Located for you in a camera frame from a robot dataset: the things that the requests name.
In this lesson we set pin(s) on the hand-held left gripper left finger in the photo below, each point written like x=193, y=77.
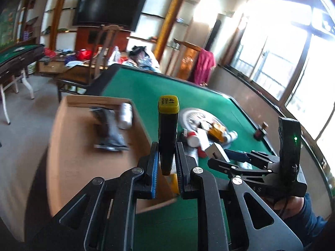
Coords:
x=154, y=172

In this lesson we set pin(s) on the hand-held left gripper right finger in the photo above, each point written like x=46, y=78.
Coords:
x=180, y=172

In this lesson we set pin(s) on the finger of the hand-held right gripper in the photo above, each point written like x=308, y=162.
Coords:
x=227, y=166
x=236, y=154

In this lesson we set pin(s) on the yellow-cap black marker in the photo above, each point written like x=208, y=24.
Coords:
x=167, y=136

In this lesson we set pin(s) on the black foil pouch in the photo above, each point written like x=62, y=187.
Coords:
x=110, y=130

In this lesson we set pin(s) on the plain white bottle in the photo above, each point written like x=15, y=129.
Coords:
x=125, y=115

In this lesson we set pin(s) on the cardboard box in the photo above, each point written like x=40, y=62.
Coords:
x=78, y=162

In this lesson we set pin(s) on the person's right forearm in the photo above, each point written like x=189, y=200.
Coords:
x=312, y=219

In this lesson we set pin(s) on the person's right hand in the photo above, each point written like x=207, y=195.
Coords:
x=288, y=206

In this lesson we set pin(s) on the orange yellow small box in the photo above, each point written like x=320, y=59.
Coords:
x=217, y=131

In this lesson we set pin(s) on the small brown bottle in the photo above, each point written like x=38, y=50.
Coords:
x=260, y=132

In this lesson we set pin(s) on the white tube with red label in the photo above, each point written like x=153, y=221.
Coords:
x=193, y=140

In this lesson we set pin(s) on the round table centre plate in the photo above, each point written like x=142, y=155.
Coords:
x=191, y=115

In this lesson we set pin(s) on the window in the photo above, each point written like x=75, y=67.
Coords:
x=282, y=57

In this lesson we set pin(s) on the red cloth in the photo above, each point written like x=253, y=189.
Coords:
x=205, y=62

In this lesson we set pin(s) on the round-back wooden chair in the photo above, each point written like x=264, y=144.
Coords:
x=188, y=60

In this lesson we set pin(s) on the floral cloth pile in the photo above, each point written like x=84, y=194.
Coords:
x=144, y=62

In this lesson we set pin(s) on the tall black speaker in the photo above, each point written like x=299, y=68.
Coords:
x=216, y=34

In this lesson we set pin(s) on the black bag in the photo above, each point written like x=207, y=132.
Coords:
x=138, y=51

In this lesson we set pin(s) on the white plastic bag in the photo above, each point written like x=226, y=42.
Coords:
x=116, y=55

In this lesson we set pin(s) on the tall wooden chair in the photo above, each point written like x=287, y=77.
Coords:
x=76, y=74

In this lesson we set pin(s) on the red bag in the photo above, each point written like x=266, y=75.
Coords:
x=83, y=54

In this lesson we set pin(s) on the wooden pillar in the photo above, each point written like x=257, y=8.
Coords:
x=172, y=18
x=60, y=13

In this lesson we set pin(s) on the black flat television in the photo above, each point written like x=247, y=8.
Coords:
x=110, y=10

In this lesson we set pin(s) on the dark mahjong table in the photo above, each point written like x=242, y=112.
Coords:
x=15, y=55

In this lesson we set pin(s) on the floral wall painting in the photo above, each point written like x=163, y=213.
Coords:
x=10, y=26

